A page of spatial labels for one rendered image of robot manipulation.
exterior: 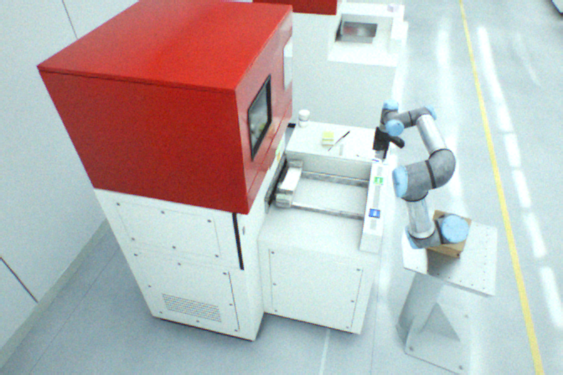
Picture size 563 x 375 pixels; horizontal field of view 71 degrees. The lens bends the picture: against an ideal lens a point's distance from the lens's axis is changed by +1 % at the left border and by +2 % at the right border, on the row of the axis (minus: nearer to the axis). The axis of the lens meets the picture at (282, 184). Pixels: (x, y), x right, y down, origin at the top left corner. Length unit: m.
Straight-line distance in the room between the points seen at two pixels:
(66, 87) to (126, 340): 1.76
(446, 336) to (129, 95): 2.32
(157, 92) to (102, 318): 1.96
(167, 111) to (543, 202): 3.33
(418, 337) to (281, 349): 0.87
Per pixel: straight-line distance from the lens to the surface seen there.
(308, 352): 2.67
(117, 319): 3.01
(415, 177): 1.55
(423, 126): 1.80
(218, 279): 2.13
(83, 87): 1.61
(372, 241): 2.01
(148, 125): 1.55
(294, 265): 2.19
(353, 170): 2.42
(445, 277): 2.09
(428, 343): 2.82
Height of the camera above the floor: 2.44
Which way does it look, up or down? 43 degrees down
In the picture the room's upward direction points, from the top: 1 degrees counter-clockwise
